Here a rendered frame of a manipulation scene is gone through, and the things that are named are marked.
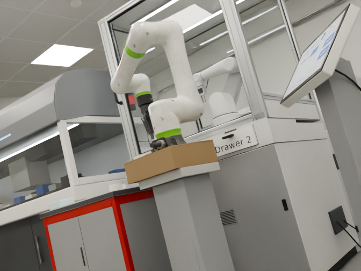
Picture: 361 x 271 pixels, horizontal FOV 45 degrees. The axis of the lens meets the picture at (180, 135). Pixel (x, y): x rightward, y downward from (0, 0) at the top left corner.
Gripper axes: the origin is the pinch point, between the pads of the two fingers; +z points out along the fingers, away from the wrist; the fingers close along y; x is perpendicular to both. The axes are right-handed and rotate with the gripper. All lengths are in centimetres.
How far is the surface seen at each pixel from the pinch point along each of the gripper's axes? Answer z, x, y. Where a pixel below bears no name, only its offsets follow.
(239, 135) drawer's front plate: 10.6, 42.4, -20.9
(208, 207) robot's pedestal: 44, 41, 25
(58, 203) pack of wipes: 22, -51, 35
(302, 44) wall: -119, -1, -347
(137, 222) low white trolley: 43.3, -5.9, 23.5
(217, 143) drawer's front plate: 11.2, 27.4, -21.0
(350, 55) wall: -82, 50, -342
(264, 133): 14, 56, -23
